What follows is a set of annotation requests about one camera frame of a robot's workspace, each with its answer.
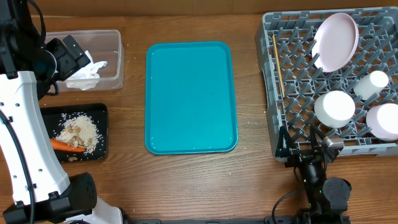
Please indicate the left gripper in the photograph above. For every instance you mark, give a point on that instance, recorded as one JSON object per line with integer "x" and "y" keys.
{"x": 71, "y": 65}

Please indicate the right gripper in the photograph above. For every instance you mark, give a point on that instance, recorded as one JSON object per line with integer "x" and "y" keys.
{"x": 298, "y": 154}

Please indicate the white napkin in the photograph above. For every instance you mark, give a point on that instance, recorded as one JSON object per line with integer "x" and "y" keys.
{"x": 87, "y": 77}

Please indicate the white bowl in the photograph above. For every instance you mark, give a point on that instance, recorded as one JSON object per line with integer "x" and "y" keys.
{"x": 334, "y": 109}

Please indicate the wooden chopstick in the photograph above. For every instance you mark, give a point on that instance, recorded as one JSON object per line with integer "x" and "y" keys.
{"x": 278, "y": 66}

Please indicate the pink bowl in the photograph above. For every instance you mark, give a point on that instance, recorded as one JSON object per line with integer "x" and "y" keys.
{"x": 382, "y": 120}

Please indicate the orange carrot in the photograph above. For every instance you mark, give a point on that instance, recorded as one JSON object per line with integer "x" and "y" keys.
{"x": 62, "y": 146}

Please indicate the white upturned cup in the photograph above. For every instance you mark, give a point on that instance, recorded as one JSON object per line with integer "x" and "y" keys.
{"x": 371, "y": 84}

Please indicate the pink round plate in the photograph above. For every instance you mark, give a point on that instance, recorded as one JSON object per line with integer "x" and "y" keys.
{"x": 336, "y": 41}

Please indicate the teal serving tray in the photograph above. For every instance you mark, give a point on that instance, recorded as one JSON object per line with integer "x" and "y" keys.
{"x": 190, "y": 105}

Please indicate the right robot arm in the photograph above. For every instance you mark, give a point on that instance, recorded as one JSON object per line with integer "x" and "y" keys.
{"x": 327, "y": 196}

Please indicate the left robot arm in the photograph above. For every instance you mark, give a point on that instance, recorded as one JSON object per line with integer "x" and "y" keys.
{"x": 30, "y": 67}

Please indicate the grey dishwasher rack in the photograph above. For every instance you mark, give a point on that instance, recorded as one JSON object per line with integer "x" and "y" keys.
{"x": 304, "y": 82}

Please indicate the clear plastic bin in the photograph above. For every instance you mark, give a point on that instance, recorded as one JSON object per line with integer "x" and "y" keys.
{"x": 103, "y": 45}

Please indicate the black plastic tray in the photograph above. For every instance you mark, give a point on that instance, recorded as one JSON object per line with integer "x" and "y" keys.
{"x": 98, "y": 109}

